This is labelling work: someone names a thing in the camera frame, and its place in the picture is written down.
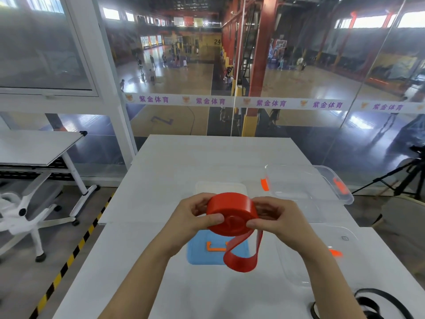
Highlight person's right hand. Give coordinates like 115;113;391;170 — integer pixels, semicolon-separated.
246;195;322;260

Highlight person's left hand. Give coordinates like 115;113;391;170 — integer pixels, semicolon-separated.
158;192;226;258

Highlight blue lid orange handle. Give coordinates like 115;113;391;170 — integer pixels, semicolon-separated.
186;229;250;265

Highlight black resistance band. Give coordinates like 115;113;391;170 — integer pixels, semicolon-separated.
310;288;414;319

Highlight white window frame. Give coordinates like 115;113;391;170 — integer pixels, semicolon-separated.
0;0;139;170

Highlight clear lid orange handle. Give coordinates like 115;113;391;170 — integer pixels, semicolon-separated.
275;224;363;288

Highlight large clear plastic box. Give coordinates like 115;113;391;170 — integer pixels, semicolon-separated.
260;164;355;223

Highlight red yellow pillar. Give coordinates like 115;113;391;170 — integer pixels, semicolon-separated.
241;0;279;137

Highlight white banner purple print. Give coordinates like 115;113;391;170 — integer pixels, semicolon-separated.
124;93;425;114

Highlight person's left forearm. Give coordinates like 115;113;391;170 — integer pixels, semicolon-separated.
99;242;186;319

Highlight grey chair wooden legs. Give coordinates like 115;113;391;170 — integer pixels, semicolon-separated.
371;195;425;263

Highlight black tripod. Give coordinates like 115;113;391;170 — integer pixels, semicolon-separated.
352;146;425;200

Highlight red resistance band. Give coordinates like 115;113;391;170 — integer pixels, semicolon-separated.
205;192;265;273

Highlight white mesh office chair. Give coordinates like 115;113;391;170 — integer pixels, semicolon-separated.
0;172;80;263

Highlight person's right forearm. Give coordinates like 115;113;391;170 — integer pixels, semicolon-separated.
298;244;366;319

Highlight small clear plastic box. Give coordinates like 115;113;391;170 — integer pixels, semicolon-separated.
194;181;266;220

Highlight white folding desk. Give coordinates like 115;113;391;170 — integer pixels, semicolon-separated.
0;130;100;218

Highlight yellow black floor tape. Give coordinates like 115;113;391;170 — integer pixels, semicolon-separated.
30;192;115;319

